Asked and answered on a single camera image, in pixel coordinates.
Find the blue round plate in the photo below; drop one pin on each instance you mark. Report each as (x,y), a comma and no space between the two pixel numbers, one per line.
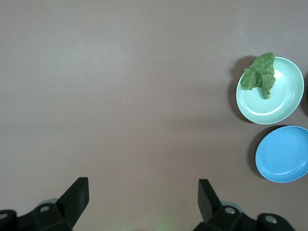
(284,154)

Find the green lettuce leaf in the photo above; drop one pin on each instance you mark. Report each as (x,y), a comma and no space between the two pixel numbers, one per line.
(263,69)

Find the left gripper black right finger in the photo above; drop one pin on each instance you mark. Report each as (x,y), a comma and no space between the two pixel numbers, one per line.
(207,202)

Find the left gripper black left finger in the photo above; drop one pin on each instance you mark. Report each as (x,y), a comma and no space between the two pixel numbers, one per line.
(77,197)

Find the pale green round plate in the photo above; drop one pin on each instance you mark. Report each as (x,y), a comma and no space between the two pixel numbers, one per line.
(281,101)

